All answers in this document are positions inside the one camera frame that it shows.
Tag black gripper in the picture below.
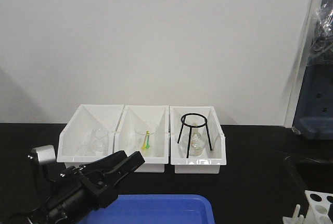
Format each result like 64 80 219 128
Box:
59 151 145 210

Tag grey pegboard drying rack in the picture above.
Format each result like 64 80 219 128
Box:
292 0 332 140

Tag white test tube rack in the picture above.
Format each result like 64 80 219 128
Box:
282 190 332 223

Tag small glass beakers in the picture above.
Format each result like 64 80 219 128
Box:
79 128 109 157

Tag yellow plastic spoon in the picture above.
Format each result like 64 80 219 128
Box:
141 133 146 150

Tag green plastic spoon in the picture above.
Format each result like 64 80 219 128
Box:
146 131 150 149

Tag left white storage bin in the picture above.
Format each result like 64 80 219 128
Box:
57 104 124 167

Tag white storage bin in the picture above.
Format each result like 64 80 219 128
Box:
57 104 124 167
170 106 227 174
113 105 170 173

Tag glass beaker middle bin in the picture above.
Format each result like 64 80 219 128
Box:
134 121 158 157

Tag blue plastic tray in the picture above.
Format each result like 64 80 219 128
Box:
79 194 215 223

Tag middle white storage bin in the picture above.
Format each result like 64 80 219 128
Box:
113 105 170 173

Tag right white storage bin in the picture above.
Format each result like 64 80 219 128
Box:
170 106 227 174

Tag glass alcohol lamp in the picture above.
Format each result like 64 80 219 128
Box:
177 122 206 158

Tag black metal tripod stand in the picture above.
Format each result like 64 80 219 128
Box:
179 113 213 151

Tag black sink basin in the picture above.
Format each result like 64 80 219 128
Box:
284 156 332 193

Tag clear plastic bag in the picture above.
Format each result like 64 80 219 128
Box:
307 0 332 66

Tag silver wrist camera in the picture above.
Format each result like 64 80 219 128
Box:
28 145 56 166

